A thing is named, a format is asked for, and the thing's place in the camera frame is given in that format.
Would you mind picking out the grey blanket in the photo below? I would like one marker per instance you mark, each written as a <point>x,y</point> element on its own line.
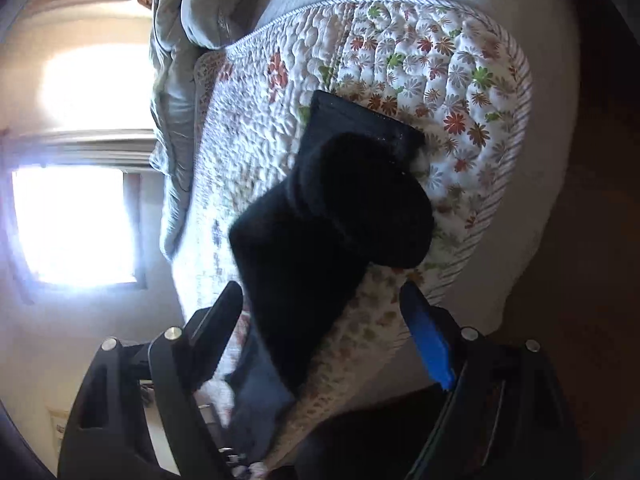
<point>172,85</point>

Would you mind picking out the floral quilted bedspread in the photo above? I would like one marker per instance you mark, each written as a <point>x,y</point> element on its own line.
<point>250,125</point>

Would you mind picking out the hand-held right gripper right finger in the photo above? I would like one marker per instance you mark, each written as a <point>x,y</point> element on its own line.
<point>430,342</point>

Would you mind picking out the black pants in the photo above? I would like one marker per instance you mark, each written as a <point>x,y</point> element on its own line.
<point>325,220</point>

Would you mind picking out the window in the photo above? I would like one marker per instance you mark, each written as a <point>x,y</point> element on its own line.
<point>75,225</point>

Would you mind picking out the grey bed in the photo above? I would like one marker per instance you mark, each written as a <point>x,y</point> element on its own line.
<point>550,125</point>

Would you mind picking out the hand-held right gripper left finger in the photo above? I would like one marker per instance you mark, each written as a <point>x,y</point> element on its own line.
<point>220,322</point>

